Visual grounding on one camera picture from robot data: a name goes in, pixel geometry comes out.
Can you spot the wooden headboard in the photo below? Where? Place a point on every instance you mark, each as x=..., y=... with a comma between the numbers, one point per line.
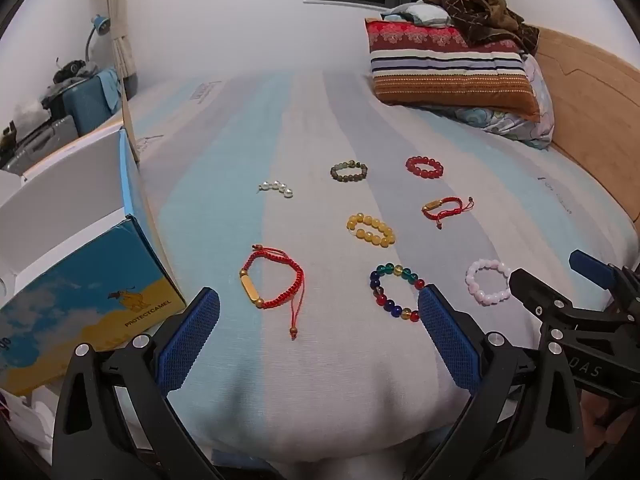
x=590, y=110

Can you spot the brown patterned blanket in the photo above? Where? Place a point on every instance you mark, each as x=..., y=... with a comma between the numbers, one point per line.
x=475, y=10

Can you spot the grey suitcase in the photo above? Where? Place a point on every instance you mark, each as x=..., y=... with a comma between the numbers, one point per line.
x=45, y=140

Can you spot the white plastic bag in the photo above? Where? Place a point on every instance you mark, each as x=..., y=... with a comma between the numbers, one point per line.
x=30, y=110

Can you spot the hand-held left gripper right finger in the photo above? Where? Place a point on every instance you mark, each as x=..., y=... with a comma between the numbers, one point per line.
x=447, y=340

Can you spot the striped pillow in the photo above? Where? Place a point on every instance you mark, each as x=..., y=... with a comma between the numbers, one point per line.
x=450, y=75

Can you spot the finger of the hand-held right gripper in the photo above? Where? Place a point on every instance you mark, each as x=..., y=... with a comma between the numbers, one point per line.
x=530, y=290
x=592, y=265

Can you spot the person's right hand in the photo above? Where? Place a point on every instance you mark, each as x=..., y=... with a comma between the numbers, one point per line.
x=607, y=425

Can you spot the tied beige curtain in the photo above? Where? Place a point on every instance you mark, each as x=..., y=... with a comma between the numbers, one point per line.
x=117, y=20

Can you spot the bed with striped sheet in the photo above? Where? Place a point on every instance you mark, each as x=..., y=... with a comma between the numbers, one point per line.
x=300, y=110

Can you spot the blue desk lamp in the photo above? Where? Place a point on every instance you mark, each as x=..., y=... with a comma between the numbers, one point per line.
x=102, y=22

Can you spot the light blue folded cloth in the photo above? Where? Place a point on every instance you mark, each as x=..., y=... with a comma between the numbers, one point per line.
x=425, y=14

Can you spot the light blue towel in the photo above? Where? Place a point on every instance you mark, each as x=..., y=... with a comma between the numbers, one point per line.
x=107, y=85

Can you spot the floral pillow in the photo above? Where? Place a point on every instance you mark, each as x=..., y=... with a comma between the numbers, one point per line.
x=525, y=127

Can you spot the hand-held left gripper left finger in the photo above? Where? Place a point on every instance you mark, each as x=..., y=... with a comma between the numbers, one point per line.
x=190, y=335

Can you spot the blue suitcase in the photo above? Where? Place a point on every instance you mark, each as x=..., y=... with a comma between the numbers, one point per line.
x=85, y=105

